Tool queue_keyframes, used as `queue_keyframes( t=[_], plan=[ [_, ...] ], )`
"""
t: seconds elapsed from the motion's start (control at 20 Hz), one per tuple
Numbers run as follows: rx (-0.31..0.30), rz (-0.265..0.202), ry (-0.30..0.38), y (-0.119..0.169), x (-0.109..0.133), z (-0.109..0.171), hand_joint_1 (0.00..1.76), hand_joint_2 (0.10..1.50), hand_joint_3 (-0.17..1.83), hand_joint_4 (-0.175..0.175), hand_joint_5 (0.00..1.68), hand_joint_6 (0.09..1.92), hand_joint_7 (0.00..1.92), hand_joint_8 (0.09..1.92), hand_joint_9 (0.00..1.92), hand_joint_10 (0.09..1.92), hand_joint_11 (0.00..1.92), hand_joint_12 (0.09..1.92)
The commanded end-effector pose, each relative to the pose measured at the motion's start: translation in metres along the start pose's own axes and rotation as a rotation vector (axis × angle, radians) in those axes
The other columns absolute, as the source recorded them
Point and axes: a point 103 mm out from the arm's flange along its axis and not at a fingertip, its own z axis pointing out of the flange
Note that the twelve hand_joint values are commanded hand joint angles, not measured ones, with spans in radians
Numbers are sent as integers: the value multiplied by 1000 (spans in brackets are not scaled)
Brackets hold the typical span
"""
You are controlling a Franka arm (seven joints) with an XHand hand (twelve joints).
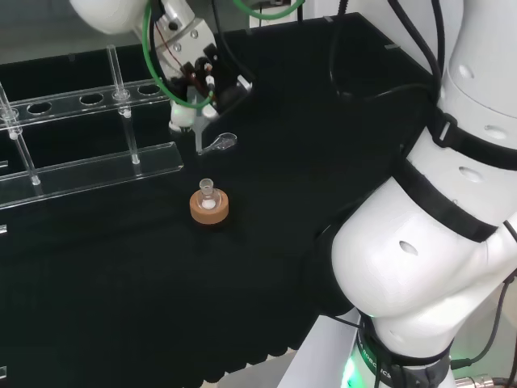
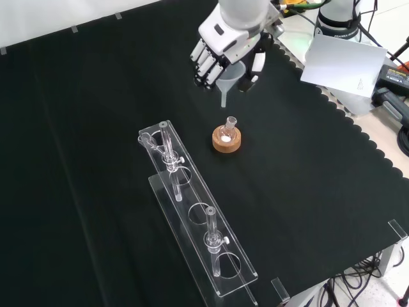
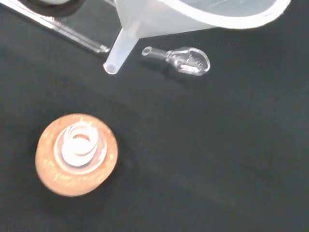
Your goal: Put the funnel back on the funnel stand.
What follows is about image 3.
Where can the clear round-bottom flask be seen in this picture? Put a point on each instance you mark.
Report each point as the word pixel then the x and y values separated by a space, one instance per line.
pixel 78 145

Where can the clear acrylic funnel stand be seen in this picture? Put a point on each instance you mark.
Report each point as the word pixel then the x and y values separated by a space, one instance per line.
pixel 96 26

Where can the black bench cloth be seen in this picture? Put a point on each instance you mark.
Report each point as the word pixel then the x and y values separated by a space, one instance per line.
pixel 193 145

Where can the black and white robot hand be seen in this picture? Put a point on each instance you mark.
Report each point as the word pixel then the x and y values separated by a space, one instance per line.
pixel 60 12

